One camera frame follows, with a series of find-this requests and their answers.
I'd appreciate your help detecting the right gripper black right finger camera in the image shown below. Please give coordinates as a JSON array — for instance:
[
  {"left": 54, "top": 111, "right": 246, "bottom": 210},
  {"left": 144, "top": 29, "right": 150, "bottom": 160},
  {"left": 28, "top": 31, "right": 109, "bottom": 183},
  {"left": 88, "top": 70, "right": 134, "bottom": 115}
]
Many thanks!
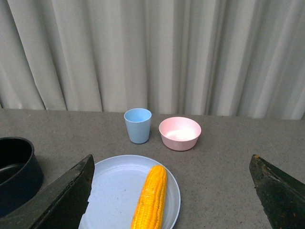
[{"left": 249, "top": 155, "right": 305, "bottom": 229}]

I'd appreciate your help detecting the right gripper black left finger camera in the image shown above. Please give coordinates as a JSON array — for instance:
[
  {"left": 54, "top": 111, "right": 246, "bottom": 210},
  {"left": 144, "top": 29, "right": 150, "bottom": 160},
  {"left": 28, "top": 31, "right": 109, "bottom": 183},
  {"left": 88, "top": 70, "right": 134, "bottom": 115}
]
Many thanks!
[{"left": 0, "top": 155, "right": 95, "bottom": 229}]

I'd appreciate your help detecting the yellow corn cob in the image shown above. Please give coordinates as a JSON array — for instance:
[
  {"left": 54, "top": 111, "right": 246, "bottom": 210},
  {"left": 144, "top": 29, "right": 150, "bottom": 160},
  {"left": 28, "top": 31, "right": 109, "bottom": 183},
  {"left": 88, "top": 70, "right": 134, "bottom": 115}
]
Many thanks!
[{"left": 130, "top": 165, "right": 167, "bottom": 229}]

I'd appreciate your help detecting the dark blue saucepan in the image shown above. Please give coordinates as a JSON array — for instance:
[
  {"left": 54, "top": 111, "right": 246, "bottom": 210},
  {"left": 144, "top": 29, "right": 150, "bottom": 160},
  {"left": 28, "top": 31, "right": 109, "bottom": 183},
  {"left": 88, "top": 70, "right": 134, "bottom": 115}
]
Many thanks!
[{"left": 0, "top": 137, "right": 44, "bottom": 217}]

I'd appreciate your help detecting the light blue plate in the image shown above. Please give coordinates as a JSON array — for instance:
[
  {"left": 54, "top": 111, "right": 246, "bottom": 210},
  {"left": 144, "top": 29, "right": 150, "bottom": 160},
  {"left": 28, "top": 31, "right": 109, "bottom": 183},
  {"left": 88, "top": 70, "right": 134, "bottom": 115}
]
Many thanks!
[{"left": 78, "top": 155, "right": 181, "bottom": 229}]

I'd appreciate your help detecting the light blue plastic cup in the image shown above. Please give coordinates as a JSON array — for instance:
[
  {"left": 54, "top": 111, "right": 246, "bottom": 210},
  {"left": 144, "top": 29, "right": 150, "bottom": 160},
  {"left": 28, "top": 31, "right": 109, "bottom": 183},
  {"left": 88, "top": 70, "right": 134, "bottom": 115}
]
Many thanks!
[{"left": 124, "top": 108, "right": 152, "bottom": 144}]

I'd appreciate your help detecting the pink plastic bowl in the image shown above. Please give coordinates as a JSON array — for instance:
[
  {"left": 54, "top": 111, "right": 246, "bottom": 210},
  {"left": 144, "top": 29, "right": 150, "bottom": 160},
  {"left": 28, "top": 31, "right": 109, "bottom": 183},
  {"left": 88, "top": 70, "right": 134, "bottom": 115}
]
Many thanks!
[{"left": 159, "top": 117, "right": 202, "bottom": 151}]

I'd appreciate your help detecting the white curtain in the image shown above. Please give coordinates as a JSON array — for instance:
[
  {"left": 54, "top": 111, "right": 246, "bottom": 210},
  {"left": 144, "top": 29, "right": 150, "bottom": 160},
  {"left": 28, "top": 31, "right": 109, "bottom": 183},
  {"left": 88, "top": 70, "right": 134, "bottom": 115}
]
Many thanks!
[{"left": 0, "top": 0, "right": 305, "bottom": 120}]

